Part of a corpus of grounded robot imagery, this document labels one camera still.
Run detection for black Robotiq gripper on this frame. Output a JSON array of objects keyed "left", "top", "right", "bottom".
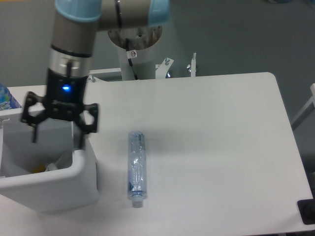
[{"left": 20, "top": 69, "right": 99, "bottom": 149}]

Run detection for white plastic wrapper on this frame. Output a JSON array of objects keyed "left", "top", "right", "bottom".
[{"left": 45, "top": 151, "right": 72, "bottom": 172}]

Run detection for clear crushed plastic bottle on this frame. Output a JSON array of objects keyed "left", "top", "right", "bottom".
[{"left": 127, "top": 131, "right": 147, "bottom": 208}]

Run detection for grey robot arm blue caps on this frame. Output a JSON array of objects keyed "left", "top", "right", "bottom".
[{"left": 21, "top": 0, "right": 170, "bottom": 148}]

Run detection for yellow orange trash in bin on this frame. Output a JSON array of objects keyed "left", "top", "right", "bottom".
[{"left": 31, "top": 164, "right": 47, "bottom": 174}]

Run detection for white trash can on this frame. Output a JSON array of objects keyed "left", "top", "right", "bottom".
[{"left": 0, "top": 109, "right": 100, "bottom": 212}]

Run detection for blue patterned bottle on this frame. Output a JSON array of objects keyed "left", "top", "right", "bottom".
[{"left": 0, "top": 84, "right": 22, "bottom": 111}]

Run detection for black clamp at table corner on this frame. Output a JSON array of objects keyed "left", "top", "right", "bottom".
[{"left": 297, "top": 199, "right": 315, "bottom": 225}]

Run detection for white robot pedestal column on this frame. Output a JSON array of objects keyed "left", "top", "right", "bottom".
[{"left": 108, "top": 26, "right": 162, "bottom": 81}]

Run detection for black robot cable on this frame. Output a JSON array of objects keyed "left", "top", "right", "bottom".
[{"left": 125, "top": 38, "right": 139, "bottom": 81}]

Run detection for white metal mounting frame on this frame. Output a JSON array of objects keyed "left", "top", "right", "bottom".
[{"left": 88, "top": 52, "right": 198, "bottom": 83}]

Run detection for white frame bar right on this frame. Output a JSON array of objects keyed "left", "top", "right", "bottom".
[{"left": 291, "top": 84, "right": 315, "bottom": 131}]

